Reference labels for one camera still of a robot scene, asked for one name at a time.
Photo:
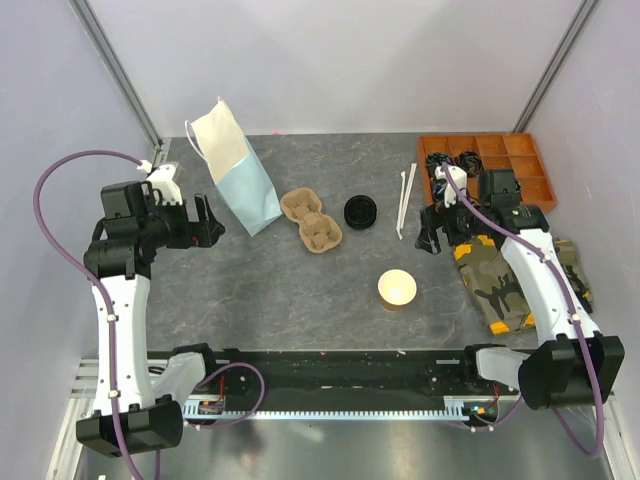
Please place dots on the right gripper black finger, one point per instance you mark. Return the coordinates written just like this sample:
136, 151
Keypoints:
429, 216
427, 239

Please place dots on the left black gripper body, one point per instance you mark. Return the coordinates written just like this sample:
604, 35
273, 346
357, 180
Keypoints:
182, 233

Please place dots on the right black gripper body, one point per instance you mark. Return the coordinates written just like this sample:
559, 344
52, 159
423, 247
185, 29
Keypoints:
459, 221

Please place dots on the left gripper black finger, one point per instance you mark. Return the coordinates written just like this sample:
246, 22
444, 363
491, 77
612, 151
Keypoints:
206, 219
208, 235

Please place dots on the white and blue paper bag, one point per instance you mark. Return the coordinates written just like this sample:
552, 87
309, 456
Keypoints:
236, 170

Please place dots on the brown paper coffee cup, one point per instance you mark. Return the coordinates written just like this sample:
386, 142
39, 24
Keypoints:
397, 288

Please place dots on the black plastic cup lid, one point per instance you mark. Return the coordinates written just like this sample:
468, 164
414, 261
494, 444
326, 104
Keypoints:
360, 212

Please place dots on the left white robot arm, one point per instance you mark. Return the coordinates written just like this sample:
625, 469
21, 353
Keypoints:
133, 413

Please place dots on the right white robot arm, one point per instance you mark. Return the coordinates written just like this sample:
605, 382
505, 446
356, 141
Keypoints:
574, 364

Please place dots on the white wrapped straw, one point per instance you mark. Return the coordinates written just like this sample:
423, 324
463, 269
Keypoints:
400, 206
408, 188

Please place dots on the dark blue rolled tie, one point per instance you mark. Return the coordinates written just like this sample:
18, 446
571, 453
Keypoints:
436, 159

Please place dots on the black brown rolled tie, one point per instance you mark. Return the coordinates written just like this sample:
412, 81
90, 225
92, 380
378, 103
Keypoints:
471, 162

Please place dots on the orange compartment tray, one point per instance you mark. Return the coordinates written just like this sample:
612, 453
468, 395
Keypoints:
517, 151

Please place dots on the camouflage folded cloth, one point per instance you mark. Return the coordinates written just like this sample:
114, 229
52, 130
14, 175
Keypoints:
495, 290

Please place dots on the brown cardboard cup carrier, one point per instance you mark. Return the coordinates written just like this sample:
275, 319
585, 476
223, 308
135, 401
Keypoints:
319, 232

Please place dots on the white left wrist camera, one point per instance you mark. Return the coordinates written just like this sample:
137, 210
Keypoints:
163, 180

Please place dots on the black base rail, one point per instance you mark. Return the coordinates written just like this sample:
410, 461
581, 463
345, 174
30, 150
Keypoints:
341, 380

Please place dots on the slotted cable duct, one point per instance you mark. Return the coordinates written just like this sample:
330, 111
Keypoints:
196, 410

